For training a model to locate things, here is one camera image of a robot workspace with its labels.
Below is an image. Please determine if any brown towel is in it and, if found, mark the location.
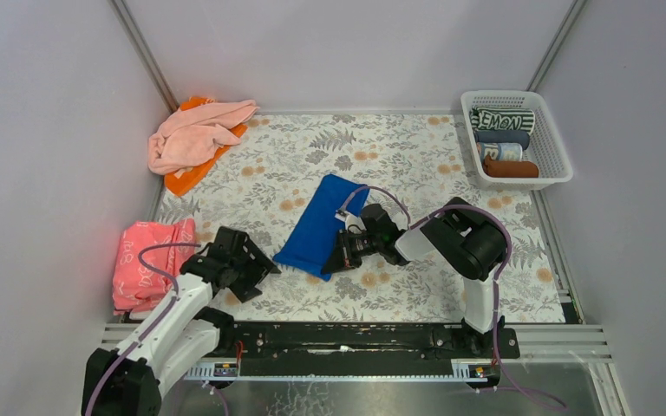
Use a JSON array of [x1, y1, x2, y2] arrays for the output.
[[482, 158, 539, 179]]

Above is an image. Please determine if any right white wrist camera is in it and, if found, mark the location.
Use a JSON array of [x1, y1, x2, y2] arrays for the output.
[[335, 210, 366, 232]]

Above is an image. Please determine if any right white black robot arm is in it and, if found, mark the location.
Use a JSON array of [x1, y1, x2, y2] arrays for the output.
[[322, 198, 512, 334]]

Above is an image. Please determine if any orange blue rabbit towel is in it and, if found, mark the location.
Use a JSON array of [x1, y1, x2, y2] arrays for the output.
[[476, 142, 524, 161]]

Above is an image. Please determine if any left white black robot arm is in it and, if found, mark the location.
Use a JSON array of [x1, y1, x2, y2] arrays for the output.
[[80, 227, 280, 415]]

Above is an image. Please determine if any pink patterned towel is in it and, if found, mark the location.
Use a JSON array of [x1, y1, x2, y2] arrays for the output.
[[112, 218, 196, 315]]

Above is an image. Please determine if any light pink towel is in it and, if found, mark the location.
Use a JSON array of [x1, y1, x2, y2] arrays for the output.
[[147, 100, 258, 175]]

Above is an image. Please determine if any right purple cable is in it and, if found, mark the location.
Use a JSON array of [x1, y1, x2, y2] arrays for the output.
[[337, 185, 570, 412]]

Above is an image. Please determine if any white plastic basket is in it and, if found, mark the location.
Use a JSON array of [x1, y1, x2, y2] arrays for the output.
[[460, 90, 573, 192]]

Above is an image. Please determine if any striped lemon rolled towel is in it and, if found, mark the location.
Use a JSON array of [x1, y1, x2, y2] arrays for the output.
[[469, 106, 536, 134]]

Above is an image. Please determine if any floral table mat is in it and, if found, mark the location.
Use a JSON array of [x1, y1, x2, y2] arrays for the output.
[[154, 114, 565, 323]]

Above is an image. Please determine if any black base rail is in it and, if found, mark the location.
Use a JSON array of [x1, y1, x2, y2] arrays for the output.
[[205, 322, 520, 377]]

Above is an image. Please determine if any dark blue rolled towel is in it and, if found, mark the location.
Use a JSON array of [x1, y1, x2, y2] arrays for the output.
[[473, 130, 531, 150]]

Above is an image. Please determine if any purple cable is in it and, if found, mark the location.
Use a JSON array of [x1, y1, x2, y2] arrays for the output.
[[82, 243, 202, 416], [337, 185, 570, 412]]

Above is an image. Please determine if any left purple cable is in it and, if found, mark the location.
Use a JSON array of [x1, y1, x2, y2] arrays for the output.
[[82, 243, 202, 416]]

